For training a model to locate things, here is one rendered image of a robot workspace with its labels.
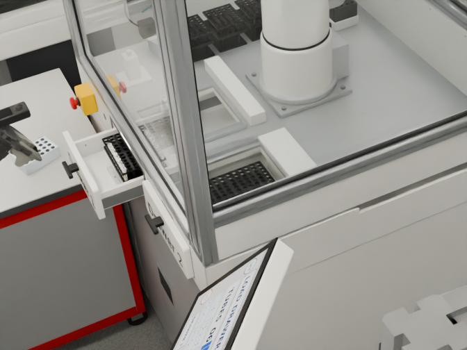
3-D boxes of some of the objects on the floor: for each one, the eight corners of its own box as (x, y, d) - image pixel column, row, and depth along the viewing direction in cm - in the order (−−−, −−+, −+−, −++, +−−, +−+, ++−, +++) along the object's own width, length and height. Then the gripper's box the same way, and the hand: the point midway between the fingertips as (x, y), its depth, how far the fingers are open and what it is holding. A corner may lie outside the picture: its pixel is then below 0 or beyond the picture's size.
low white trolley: (-6, 394, 296) (-77, 238, 245) (-43, 273, 339) (-109, 120, 288) (153, 328, 311) (117, 169, 261) (99, 221, 354) (59, 67, 304)
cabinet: (235, 478, 265) (210, 311, 212) (123, 260, 337) (83, 94, 284) (493, 356, 291) (528, 179, 238) (338, 177, 363) (338, 10, 310)
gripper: (-44, 123, 223) (18, 160, 238) (-35, 147, 215) (28, 184, 230) (-22, 100, 222) (39, 139, 237) (-12, 123, 214) (51, 162, 229)
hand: (37, 151), depth 232 cm, fingers open, 3 cm apart
